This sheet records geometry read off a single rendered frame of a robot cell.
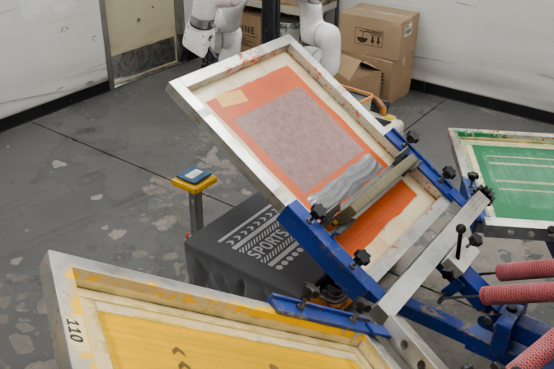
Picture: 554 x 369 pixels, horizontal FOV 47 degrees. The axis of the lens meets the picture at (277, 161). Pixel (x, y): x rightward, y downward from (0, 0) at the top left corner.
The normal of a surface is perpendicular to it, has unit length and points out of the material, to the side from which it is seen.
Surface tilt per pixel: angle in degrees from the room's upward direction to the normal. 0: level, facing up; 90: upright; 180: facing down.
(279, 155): 32
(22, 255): 0
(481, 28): 90
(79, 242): 0
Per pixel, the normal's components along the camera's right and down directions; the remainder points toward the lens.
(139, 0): 0.81, 0.29
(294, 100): 0.44, -0.60
